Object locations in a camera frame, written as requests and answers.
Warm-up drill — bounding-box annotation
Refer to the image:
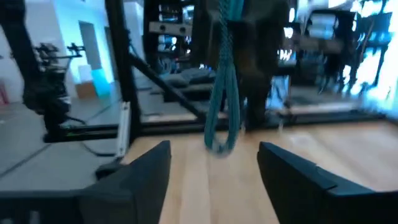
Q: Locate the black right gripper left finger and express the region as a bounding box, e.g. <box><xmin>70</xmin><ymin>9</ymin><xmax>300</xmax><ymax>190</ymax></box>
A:
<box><xmin>77</xmin><ymin>139</ymin><xmax>172</xmax><ymax>224</ymax></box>

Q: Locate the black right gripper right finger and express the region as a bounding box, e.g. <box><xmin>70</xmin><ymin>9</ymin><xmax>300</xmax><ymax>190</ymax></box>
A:
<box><xmin>257</xmin><ymin>141</ymin><xmax>339</xmax><ymax>224</ymax></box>

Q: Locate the teal patterned braided USB-C cable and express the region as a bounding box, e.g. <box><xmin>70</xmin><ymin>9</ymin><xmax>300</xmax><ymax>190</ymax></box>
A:
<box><xmin>203</xmin><ymin>0</ymin><xmax>247</xmax><ymax>156</ymax></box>

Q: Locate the brown cardboard box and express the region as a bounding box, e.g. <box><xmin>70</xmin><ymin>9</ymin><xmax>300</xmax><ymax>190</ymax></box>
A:
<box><xmin>75</xmin><ymin>80</ymin><xmax>98</xmax><ymax>100</ymax></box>

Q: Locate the dark storage rack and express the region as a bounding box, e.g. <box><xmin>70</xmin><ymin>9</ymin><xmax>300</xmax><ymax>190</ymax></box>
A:
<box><xmin>144</xmin><ymin>0</ymin><xmax>195</xmax><ymax>68</ymax></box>

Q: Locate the black aluminium rig frame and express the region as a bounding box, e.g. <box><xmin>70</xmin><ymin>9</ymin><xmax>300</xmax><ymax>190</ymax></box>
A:
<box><xmin>104</xmin><ymin>0</ymin><xmax>387</xmax><ymax>144</ymax></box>

